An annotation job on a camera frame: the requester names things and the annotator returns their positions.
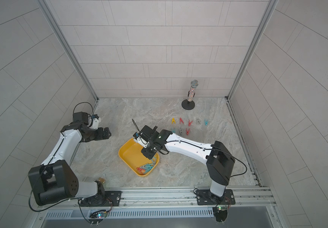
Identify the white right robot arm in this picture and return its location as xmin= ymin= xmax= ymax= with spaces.
xmin=133 ymin=130 xmax=235 ymax=198

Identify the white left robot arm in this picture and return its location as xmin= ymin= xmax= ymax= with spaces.
xmin=28 ymin=122 xmax=112 ymax=207

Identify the yellow plastic storage box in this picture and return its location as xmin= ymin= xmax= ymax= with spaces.
xmin=118 ymin=138 xmax=160 ymax=177

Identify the brass round knob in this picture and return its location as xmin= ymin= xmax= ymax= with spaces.
xmin=97 ymin=178 xmax=106 ymax=184

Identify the glittery stand with black base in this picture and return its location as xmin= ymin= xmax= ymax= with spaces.
xmin=182 ymin=79 xmax=199 ymax=110

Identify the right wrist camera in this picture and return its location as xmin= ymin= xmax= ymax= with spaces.
xmin=139 ymin=125 xmax=159 ymax=141

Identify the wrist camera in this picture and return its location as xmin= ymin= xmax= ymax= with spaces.
xmin=73 ymin=112 xmax=89 ymax=125
xmin=139 ymin=125 xmax=159 ymax=141

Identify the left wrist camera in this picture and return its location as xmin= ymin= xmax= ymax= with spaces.
xmin=73 ymin=112 xmax=89 ymax=125

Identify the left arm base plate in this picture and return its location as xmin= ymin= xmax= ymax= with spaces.
xmin=78 ymin=191 xmax=122 ymax=207

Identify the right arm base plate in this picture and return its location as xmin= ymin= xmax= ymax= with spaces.
xmin=193 ymin=188 xmax=236 ymax=206

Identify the aluminium front rail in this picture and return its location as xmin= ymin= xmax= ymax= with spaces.
xmin=44 ymin=186 xmax=276 ymax=210

